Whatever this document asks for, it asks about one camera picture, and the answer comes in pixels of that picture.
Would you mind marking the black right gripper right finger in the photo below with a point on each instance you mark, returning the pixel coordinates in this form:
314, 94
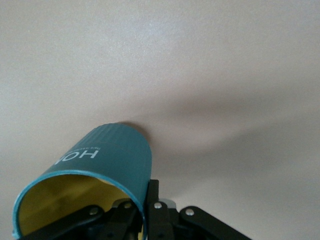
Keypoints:
157, 225

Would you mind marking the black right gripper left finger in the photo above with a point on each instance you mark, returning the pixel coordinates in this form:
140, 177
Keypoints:
120, 220

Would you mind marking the teal cup yellow inside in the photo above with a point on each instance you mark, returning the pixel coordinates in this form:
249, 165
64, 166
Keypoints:
120, 155

